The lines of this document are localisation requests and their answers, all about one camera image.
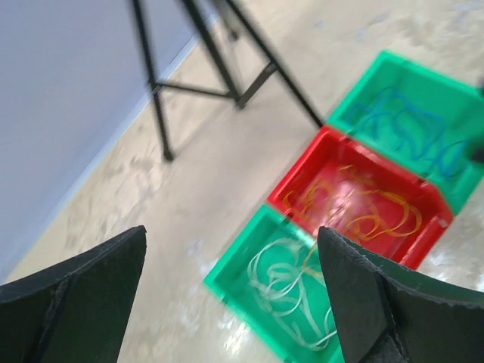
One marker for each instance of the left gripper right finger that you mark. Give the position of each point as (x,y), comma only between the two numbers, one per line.
(386,312)

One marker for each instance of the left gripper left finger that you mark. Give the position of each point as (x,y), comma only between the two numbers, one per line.
(76,310)

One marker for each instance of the green bin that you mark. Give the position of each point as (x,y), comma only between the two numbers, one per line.
(270,277)
(426,122)

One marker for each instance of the red bin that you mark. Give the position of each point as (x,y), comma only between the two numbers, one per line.
(341,184)

